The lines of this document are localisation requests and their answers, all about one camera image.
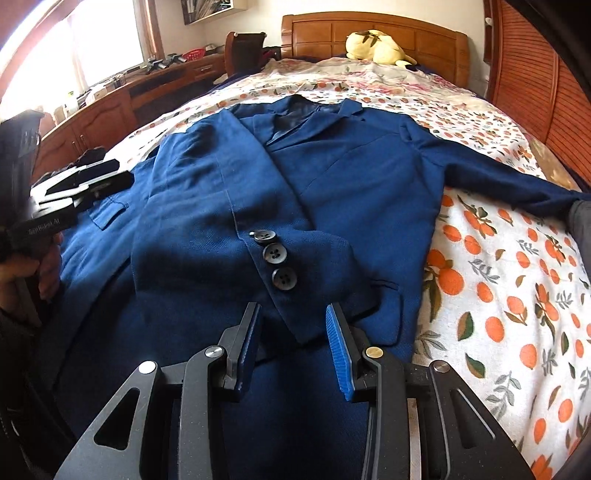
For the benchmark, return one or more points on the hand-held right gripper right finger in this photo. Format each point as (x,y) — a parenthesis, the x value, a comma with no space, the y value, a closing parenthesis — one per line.
(337,350)

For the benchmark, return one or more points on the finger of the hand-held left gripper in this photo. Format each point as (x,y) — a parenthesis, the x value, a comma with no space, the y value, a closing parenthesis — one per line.
(99,167)
(111,182)

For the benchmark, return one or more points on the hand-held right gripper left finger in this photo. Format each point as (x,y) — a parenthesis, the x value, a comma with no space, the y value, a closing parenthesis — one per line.
(248,344)

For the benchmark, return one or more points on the dark blue suit jacket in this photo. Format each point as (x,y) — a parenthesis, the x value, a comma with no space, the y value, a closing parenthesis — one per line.
(323,194)

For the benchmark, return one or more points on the person's left hand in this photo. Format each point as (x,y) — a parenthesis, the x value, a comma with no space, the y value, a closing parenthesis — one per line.
(48,270)

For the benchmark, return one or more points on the wooden desk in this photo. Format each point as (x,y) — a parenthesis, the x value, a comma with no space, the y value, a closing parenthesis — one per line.
(106,115)

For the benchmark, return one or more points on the wood framed window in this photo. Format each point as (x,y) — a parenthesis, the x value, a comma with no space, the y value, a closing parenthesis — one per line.
(69,46)

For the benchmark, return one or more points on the red basket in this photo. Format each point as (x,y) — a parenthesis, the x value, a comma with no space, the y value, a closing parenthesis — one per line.
(194,55)

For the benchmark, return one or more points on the orange print bed sheet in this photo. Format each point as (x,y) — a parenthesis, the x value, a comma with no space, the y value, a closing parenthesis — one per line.
(508,300)

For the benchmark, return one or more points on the brown office chair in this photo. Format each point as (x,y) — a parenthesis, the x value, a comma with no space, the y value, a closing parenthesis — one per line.
(244,50)

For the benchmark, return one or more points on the wooden headboard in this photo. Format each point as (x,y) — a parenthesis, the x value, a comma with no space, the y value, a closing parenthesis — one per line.
(318,37)

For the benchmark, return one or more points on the grey cloth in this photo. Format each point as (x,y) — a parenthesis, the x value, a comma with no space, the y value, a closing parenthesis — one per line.
(579,219)

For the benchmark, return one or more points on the pink floral blanket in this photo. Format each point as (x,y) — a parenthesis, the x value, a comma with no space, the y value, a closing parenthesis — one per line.
(369,74)

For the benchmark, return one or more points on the yellow plush toy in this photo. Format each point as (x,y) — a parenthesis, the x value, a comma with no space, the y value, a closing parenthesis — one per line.
(374,48)

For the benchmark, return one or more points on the wooden louvered wardrobe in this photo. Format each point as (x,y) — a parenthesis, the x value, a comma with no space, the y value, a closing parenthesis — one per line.
(531,69)

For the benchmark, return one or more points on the white wall shelf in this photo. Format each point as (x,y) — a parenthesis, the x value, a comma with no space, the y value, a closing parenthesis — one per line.
(212,11)

